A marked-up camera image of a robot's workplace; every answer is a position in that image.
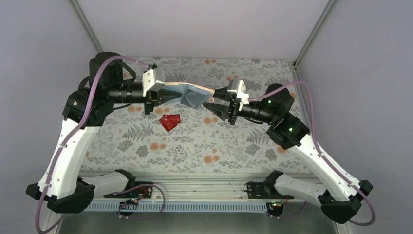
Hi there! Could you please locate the red credit card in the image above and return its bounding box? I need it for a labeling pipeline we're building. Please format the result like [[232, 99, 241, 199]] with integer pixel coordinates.
[[162, 122, 179, 132], [159, 114, 181, 126]]

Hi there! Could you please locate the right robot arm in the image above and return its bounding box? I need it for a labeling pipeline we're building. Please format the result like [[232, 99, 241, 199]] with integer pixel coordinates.
[[203, 84, 373, 224]]

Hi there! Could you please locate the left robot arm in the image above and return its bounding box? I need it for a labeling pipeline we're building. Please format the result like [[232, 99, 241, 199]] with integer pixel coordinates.
[[26, 52, 181, 214]]

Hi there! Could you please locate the floral patterned table mat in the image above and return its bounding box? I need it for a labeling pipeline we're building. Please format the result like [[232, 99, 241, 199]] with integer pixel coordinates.
[[81, 57, 308, 173]]

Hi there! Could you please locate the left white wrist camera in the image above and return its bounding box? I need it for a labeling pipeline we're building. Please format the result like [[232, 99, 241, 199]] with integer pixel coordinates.
[[142, 64, 166, 97]]

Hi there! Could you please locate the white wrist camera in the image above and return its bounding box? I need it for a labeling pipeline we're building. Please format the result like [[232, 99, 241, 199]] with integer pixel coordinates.
[[142, 64, 166, 97], [227, 79, 249, 104]]

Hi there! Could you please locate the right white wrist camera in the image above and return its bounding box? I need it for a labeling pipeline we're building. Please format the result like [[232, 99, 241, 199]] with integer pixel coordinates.
[[227, 79, 249, 104]]

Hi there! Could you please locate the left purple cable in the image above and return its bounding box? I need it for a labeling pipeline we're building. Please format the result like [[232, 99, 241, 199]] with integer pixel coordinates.
[[35, 55, 166, 234]]

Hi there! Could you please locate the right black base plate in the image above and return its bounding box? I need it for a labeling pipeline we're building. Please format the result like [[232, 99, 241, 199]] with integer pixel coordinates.
[[243, 181, 287, 200]]

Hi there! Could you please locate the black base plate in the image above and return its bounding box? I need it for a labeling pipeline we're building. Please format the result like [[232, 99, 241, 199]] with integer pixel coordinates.
[[243, 181, 287, 200], [104, 181, 153, 199]]

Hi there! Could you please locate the aluminium mounting rail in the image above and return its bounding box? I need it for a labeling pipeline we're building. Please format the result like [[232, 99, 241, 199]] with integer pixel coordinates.
[[53, 177, 323, 202]]

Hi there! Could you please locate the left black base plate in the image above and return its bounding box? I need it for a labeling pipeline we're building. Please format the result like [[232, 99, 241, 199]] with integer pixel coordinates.
[[104, 181, 153, 199]]

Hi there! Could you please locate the grey slotted cable duct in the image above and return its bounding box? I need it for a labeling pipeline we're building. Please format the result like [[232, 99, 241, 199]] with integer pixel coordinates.
[[84, 200, 267, 213]]

